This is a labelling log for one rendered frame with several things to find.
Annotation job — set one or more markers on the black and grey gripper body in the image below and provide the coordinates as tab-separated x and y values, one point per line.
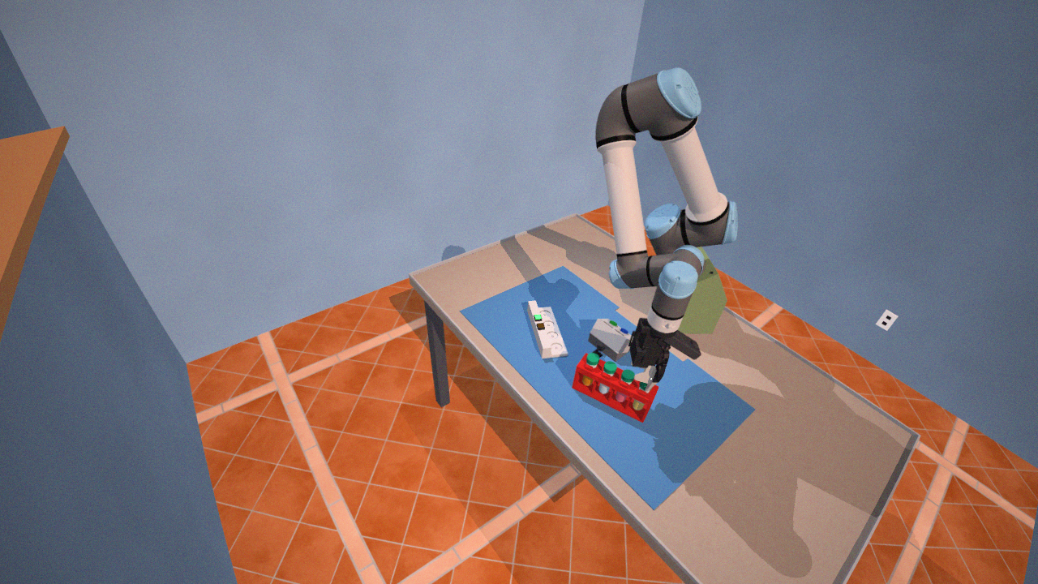
649	347

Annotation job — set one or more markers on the blue flat mat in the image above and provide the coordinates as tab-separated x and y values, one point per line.
692	413

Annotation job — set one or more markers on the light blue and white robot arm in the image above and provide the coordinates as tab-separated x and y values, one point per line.
666	104

